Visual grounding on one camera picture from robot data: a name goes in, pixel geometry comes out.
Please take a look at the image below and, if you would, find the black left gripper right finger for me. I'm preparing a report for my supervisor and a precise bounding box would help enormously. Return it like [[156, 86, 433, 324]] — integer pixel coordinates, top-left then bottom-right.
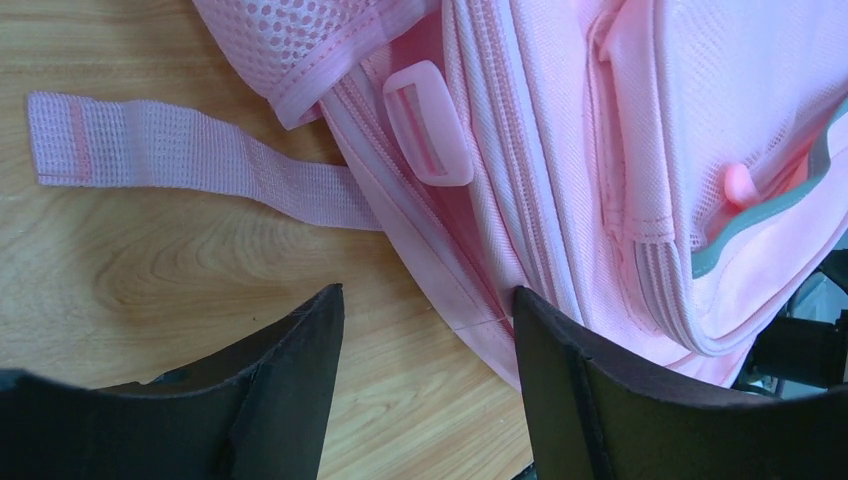
[[513, 287, 847, 479]]

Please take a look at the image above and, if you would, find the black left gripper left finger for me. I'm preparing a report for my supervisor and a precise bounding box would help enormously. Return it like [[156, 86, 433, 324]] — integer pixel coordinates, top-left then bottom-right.
[[1, 284, 345, 479]]

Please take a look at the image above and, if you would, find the pink backpack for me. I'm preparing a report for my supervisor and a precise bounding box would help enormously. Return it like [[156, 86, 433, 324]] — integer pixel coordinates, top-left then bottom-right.
[[28, 1, 847, 387]]

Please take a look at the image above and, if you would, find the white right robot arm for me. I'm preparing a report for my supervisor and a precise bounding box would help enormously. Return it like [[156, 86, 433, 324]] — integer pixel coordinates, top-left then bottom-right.
[[733, 249, 847, 399]]

